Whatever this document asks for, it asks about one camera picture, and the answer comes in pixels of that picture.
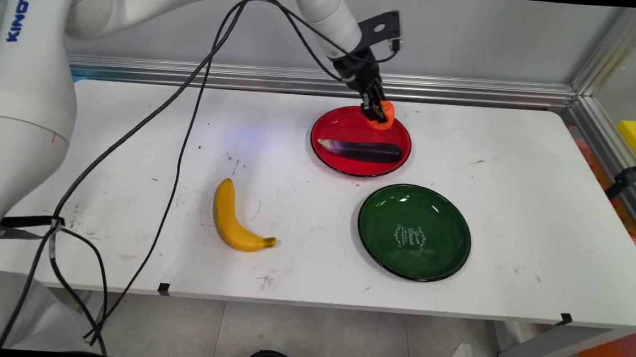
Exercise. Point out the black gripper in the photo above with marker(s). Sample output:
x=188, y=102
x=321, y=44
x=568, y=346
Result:
x=360, y=70

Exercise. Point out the orange toy fruit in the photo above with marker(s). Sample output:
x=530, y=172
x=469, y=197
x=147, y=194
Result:
x=388, y=115

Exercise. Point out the yellow toy banana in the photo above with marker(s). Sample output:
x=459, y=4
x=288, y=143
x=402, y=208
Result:
x=229, y=225

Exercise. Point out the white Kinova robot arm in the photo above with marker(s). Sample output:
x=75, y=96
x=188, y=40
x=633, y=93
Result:
x=30, y=100

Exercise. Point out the red plate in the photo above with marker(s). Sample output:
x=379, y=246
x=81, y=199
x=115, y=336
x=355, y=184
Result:
x=348, y=130

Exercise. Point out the purple toy eggplant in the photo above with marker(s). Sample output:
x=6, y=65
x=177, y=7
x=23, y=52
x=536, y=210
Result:
x=364, y=151

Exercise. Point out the green plate with white print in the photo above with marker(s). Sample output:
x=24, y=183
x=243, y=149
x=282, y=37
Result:
x=434, y=257

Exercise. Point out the black tape marker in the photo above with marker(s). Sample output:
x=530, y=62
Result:
x=164, y=289
x=566, y=319

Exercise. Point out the blue bubble mat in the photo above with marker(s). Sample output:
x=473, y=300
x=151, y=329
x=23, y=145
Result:
x=77, y=75

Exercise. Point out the grey table leg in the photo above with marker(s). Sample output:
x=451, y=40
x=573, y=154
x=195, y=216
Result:
x=550, y=347

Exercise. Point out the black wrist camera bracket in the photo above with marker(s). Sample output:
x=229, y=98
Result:
x=382, y=27

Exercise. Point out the aluminium frame back rail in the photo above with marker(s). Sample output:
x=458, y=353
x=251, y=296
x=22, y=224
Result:
x=456, y=90

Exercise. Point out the aluminium frame side rail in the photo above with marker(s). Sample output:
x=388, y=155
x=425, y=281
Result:
x=612, y=147

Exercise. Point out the aluminium frame post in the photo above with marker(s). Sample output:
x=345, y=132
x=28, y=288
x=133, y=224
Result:
x=615, y=50

